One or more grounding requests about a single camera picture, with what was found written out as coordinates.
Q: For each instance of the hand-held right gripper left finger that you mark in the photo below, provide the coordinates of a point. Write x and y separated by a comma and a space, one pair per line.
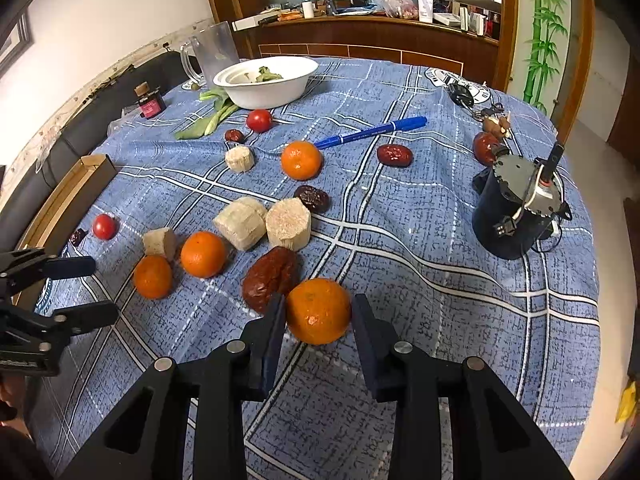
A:
272, 352

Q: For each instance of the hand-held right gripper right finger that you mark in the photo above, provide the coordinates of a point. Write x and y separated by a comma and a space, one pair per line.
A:
367, 355

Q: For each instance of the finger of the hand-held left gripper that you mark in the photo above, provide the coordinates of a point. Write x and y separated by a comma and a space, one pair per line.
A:
90, 316
70, 267

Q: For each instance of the small red date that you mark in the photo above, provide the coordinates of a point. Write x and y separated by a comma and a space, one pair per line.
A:
233, 135
76, 236

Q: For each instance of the red tomato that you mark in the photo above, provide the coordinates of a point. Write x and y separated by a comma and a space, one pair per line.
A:
259, 120
104, 226

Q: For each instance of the large orange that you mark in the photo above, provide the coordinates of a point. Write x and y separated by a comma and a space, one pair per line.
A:
317, 317

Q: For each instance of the cardboard box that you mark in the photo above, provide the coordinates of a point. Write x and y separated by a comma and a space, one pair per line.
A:
65, 197

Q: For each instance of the small orange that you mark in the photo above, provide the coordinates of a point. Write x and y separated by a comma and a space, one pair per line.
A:
152, 276

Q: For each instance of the large red date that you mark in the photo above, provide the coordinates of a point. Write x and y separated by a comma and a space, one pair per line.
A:
270, 277

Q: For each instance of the small sugar cane piece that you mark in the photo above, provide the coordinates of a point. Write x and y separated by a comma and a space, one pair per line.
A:
240, 158
159, 243

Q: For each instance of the large sugar cane piece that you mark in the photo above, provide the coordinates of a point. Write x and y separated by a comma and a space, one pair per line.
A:
288, 222

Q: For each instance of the person's left forearm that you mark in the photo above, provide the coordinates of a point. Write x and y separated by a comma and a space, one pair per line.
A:
12, 435

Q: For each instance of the blue plaid tablecloth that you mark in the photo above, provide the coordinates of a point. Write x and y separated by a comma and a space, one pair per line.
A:
425, 270

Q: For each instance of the black sofa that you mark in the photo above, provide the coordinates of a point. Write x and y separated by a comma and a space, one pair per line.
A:
65, 140

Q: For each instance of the dark red date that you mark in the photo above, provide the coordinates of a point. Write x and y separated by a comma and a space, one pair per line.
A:
311, 197

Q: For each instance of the red snack packet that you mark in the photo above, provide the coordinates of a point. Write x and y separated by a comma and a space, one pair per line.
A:
150, 102

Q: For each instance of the black pouch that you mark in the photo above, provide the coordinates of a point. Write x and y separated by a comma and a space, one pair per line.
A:
510, 215

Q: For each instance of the green leafy vegetable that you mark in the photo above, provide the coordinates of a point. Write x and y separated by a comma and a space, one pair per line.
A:
215, 115

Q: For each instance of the blue pen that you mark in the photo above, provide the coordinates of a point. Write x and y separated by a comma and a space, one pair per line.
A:
370, 132

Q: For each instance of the framed picture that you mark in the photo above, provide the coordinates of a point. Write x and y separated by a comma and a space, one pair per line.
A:
15, 40

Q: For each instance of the clear plastic pitcher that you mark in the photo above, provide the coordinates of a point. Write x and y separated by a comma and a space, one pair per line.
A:
215, 50

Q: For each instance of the white bowl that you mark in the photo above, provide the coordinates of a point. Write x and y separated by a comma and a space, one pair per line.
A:
265, 89

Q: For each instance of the yellow plastic bag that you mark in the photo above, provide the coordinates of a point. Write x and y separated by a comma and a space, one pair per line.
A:
627, 402

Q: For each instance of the green vegetable scraps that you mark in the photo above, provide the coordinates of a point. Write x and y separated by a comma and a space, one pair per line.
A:
267, 75

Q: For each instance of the black car key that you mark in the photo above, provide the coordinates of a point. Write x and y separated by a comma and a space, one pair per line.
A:
460, 94

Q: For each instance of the white flat box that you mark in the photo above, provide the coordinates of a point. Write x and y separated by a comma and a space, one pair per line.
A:
250, 22

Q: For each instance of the wooden cabinet counter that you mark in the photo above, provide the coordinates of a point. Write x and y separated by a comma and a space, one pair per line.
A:
375, 40

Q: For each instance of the white cup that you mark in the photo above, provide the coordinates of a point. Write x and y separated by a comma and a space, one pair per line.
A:
307, 9

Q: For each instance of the brown wooden door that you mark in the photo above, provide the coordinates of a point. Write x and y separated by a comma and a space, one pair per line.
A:
626, 105

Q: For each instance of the tall white carton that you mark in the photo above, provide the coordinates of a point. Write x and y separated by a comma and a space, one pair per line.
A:
425, 0

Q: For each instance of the green bamboo wall sticker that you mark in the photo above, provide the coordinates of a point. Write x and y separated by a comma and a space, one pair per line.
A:
542, 35

